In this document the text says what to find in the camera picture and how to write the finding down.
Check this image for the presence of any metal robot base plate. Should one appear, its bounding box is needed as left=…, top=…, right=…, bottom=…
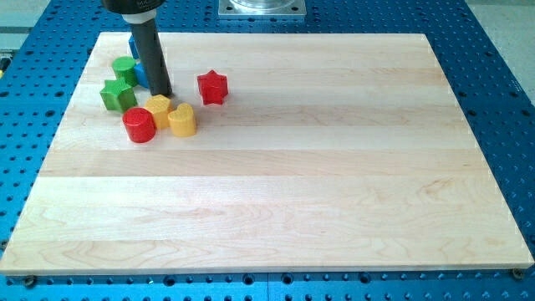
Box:
left=218, top=0, right=307, bottom=18

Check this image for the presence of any yellow hexagon block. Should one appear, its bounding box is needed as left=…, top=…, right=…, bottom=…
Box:
left=144, top=94, right=172, bottom=130

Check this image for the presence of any green cylinder block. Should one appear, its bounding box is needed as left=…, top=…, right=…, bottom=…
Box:
left=112, top=56, right=138, bottom=87

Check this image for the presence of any yellow heart block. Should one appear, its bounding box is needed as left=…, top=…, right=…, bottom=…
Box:
left=167, top=103, right=196, bottom=137

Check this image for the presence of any blue block near rod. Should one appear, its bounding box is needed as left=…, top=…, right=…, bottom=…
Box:
left=134, top=63, right=150, bottom=89

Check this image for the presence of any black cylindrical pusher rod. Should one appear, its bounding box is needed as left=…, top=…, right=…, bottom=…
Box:
left=122, top=9, right=172, bottom=96

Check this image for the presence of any light wooden board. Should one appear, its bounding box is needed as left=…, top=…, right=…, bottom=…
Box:
left=1, top=33, right=533, bottom=275

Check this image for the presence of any green star block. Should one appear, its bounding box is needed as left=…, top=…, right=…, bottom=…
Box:
left=99, top=78, right=138, bottom=113

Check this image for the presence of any blue perforated metal table plate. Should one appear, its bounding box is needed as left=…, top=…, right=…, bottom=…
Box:
left=1, top=1, right=534, bottom=300

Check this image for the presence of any red star block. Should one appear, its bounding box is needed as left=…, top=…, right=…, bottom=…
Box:
left=197, top=70, right=228, bottom=105

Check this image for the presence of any black robot arm end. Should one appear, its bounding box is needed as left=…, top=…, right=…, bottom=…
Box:
left=101, top=0, right=165, bottom=14

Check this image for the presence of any blue block at back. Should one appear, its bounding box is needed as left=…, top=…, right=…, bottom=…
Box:
left=129, top=36, right=139, bottom=59

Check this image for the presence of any red cylinder block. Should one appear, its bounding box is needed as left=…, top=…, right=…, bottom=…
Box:
left=122, top=107, right=155, bottom=143

